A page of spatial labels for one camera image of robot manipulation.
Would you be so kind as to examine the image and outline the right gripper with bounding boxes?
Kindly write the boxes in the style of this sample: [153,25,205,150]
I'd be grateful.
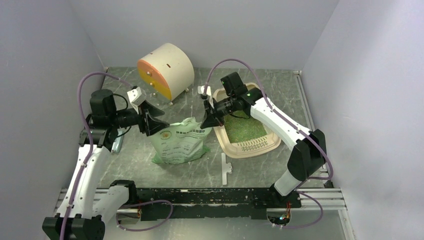
[200,95,237,129]

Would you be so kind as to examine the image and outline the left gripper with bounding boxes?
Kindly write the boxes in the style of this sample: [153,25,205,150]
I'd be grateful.
[109,99,170,136]

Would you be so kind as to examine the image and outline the green cat litter bag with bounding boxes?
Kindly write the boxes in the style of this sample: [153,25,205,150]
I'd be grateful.
[148,117,212,165]

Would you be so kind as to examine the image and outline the beige litter box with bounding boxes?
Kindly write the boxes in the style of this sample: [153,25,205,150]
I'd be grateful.
[211,82,282,159]

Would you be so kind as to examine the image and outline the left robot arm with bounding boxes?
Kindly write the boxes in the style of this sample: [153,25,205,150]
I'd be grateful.
[42,87,169,240]

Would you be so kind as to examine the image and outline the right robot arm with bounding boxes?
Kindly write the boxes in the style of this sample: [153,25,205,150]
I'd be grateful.
[198,72,327,207]

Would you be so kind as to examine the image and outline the green litter pellets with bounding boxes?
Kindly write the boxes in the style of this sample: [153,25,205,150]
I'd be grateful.
[224,110,267,143]

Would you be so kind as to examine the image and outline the light blue stapler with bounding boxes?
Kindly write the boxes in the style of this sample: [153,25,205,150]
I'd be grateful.
[111,136,124,154]

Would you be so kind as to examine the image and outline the round beige drawer cabinet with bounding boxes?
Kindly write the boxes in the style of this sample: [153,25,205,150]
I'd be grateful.
[136,43,195,103]

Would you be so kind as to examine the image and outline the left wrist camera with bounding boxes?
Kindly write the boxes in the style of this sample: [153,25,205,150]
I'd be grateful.
[127,86,146,114]

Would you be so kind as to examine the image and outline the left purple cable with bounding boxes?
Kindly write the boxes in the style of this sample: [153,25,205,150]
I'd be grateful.
[58,71,137,240]

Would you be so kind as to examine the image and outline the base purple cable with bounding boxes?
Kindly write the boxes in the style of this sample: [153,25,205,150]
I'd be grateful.
[115,199,175,233]

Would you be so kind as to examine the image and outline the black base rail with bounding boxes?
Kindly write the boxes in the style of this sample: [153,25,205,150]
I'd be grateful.
[126,187,302,221]

